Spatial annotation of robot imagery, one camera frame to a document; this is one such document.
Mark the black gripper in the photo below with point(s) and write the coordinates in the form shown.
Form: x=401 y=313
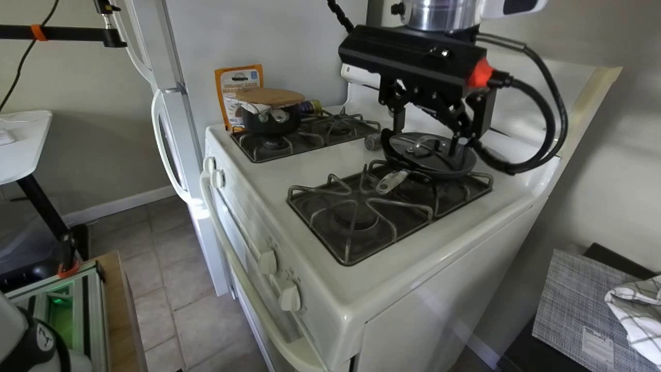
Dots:
x=456 y=103

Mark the metal stove burner grate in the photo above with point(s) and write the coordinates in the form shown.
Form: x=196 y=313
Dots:
x=275 y=147
x=364 y=205

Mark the white gas stove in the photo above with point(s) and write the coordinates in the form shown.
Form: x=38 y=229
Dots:
x=441 y=276

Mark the cream stove knob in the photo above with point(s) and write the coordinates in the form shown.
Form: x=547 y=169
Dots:
x=219 y=178
x=290 y=298
x=209 y=164
x=269 y=261

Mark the glass spice jar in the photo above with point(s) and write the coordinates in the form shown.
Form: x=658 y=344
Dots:
x=373 y=142

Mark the black cooking pot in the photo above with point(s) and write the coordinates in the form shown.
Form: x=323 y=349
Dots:
x=272 y=122

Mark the round wooden lid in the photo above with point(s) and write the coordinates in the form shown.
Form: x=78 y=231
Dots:
x=272 y=98

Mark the white plastic packet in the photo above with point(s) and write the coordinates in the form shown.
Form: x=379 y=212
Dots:
x=235 y=111

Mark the orange white card package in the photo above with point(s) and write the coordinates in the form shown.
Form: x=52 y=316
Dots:
x=239 y=78

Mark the gray woven placemat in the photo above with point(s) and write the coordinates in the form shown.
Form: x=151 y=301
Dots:
x=571 y=302

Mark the black side table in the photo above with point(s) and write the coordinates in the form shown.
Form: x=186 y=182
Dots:
x=524 y=351

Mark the white refrigerator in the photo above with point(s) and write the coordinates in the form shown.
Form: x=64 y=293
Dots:
x=208 y=41

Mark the white checkered cloth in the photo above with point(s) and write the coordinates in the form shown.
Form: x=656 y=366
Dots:
x=642 y=316

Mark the brown cardboard box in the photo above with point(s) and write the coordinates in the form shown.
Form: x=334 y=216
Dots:
x=120 y=316

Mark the black pole orange tape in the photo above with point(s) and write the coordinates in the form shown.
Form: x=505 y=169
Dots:
x=69 y=31

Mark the orange clamp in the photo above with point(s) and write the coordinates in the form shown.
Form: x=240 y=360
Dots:
x=69 y=270

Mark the black stand leg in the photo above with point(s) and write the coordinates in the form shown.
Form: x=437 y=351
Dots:
x=45 y=207

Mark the white platform board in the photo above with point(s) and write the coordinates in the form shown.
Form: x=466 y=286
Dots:
x=24 y=147

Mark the green object in crate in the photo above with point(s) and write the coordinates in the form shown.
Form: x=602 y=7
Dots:
x=60 y=310

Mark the black and white bag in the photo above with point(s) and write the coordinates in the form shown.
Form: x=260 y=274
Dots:
x=27 y=344

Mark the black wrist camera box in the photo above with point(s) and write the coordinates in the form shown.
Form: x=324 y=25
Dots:
x=405 y=55

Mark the white frame crate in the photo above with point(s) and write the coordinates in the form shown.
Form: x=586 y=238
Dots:
x=96 y=324

